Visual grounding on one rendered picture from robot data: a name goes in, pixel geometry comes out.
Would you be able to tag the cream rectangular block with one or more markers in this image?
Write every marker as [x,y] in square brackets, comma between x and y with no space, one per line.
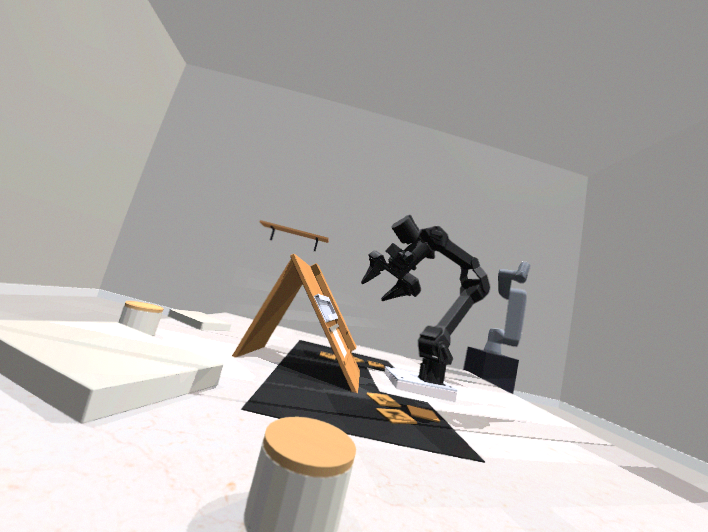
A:
[199,320]

